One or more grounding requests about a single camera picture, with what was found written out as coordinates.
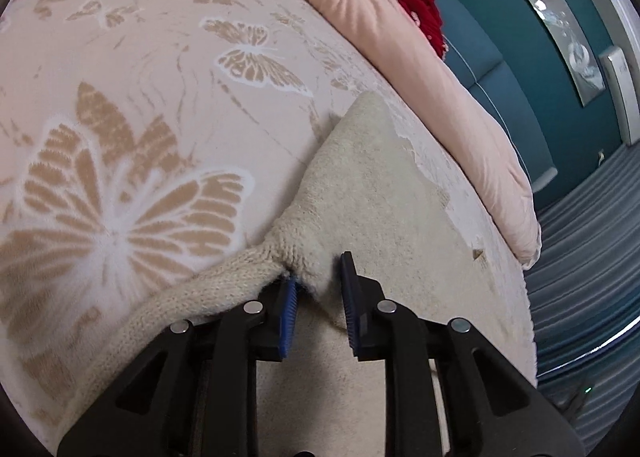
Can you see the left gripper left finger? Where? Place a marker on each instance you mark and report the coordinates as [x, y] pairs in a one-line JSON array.
[[192, 390]]

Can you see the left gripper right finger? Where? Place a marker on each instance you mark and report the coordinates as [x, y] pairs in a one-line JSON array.
[[449, 391]]

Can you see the beige knit sweater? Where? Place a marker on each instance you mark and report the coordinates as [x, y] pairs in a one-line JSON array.
[[362, 193]]

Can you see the blue grey curtain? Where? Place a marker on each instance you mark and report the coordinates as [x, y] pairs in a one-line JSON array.
[[584, 298]]

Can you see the pink folded duvet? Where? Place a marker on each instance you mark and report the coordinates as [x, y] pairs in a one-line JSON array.
[[383, 32]]

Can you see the pink butterfly bed blanket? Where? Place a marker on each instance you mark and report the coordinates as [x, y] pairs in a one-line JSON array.
[[145, 141]]

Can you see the teal upholstered headboard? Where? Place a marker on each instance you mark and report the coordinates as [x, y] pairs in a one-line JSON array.
[[504, 55]]

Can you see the red knitted garment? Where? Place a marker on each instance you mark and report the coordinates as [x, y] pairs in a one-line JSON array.
[[426, 16]]

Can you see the white wall panel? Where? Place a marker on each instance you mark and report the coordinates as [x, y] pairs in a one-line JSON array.
[[619, 79]]

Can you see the silver floral wall art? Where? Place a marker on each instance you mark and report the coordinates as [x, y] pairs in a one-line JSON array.
[[573, 46]]

